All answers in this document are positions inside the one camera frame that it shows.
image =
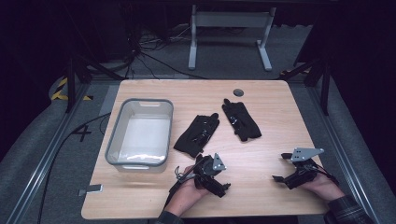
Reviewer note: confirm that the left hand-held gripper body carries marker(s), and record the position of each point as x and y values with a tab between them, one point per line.
205	168

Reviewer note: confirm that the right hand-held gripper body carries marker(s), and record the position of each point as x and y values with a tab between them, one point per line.
306	153

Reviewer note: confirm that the black glove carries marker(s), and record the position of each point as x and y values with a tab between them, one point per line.
241	121
196	135

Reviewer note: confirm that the person's left hand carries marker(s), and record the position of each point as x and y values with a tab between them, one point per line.
185	194

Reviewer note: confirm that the person's right hand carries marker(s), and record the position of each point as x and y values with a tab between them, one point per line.
327	188

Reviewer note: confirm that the black metal stand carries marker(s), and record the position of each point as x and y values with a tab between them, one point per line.
71	84
325	90

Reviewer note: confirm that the yellow black hazard tape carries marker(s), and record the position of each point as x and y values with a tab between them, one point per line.
59	91

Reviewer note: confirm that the aluminium floor rail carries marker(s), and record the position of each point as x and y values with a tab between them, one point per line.
43	161
342	155

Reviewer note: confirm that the grey metal bracket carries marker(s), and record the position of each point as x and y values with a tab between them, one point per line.
93	188

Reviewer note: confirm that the white metal table frame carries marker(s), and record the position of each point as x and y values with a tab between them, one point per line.
232	19

